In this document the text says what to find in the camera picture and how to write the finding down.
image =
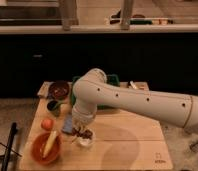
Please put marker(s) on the small dark green cup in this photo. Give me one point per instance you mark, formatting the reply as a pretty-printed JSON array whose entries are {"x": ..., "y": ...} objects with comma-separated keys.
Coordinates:
[{"x": 54, "y": 107}]

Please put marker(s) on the orange tomato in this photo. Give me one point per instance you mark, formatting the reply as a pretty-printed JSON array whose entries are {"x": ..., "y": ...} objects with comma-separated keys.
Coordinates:
[{"x": 47, "y": 124}]

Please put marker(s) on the white marker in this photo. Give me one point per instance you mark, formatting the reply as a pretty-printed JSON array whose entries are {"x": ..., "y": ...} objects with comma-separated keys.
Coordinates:
[{"x": 132, "y": 84}]

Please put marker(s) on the dark brown bowl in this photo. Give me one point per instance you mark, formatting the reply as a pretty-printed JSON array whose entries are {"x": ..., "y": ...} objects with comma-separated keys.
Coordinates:
[{"x": 59, "y": 90}]

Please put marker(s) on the orange plastic bowl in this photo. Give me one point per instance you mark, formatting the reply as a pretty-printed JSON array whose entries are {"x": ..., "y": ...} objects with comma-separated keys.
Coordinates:
[{"x": 40, "y": 152}]

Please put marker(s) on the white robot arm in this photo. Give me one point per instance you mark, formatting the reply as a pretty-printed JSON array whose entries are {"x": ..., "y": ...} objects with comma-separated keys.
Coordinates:
[{"x": 92, "y": 89}]

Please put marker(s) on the yellow banana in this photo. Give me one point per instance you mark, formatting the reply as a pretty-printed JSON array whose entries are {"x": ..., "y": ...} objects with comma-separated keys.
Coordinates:
[{"x": 49, "y": 143}]

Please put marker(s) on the wooden board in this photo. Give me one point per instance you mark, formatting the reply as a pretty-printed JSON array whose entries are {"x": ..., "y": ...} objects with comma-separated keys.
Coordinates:
[{"x": 123, "y": 141}]

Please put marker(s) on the white perforated gripper body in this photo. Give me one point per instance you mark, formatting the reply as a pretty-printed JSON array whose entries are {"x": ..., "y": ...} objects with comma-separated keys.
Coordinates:
[{"x": 82, "y": 115}]

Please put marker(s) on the blue sponge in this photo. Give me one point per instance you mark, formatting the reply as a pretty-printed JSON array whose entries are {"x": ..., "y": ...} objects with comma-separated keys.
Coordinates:
[{"x": 67, "y": 125}]

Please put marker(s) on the white paper cup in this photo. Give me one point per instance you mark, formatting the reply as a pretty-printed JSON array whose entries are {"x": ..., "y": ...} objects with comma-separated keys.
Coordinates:
[{"x": 86, "y": 142}]

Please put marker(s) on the black tripod leg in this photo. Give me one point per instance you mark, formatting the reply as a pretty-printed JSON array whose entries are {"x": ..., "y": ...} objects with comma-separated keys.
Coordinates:
[{"x": 8, "y": 147}]

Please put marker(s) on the dark grape bunch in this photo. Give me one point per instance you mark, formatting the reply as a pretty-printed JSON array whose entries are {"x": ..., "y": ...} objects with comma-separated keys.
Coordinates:
[{"x": 87, "y": 134}]

